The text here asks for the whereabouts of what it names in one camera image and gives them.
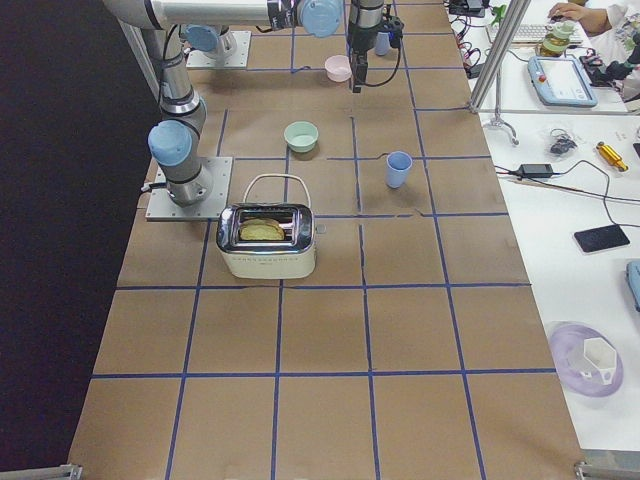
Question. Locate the white keyboard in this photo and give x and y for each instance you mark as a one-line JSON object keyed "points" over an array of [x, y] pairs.
{"points": [[534, 33]]}

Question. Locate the blue cup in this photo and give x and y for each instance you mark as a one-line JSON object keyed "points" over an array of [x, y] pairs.
{"points": [[398, 166], [382, 44]]}

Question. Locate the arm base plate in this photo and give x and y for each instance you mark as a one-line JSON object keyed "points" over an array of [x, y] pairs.
{"points": [[203, 198], [229, 51]]}

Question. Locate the person hand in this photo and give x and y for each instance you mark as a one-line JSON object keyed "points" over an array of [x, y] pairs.
{"points": [[568, 10]]}

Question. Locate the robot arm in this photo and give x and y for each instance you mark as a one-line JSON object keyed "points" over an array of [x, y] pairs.
{"points": [[190, 179], [367, 19]]}

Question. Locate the blue teach pendant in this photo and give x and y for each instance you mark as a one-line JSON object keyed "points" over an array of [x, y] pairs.
{"points": [[561, 81]]}

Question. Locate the purple plate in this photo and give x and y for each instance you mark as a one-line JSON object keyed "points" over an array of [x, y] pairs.
{"points": [[566, 342]]}

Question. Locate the pink bowl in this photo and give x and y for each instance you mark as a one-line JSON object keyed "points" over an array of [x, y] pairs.
{"points": [[337, 68]]}

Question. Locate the bread slice in toaster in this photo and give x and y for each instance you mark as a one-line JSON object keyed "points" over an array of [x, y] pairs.
{"points": [[261, 229]]}

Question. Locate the aluminium frame post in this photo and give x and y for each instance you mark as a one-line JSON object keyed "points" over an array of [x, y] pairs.
{"points": [[513, 16]]}

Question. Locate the black power adapter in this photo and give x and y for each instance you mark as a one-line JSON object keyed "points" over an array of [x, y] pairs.
{"points": [[535, 171]]}

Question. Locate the cream toaster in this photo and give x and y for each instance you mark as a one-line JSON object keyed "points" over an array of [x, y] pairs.
{"points": [[292, 258]]}

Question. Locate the white hexagonal cup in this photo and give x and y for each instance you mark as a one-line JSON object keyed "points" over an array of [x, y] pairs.
{"points": [[599, 360]]}

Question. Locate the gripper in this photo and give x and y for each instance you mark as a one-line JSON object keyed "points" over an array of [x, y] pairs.
{"points": [[358, 41]]}

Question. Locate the black smartphone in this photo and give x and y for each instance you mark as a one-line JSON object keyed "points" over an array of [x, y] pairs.
{"points": [[601, 238]]}

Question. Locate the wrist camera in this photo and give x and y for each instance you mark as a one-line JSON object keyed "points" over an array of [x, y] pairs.
{"points": [[393, 27]]}

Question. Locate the green bowl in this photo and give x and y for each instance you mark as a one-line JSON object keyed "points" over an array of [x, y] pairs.
{"points": [[301, 136]]}

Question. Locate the gold cylinder tool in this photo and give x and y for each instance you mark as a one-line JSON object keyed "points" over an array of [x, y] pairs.
{"points": [[611, 156]]}

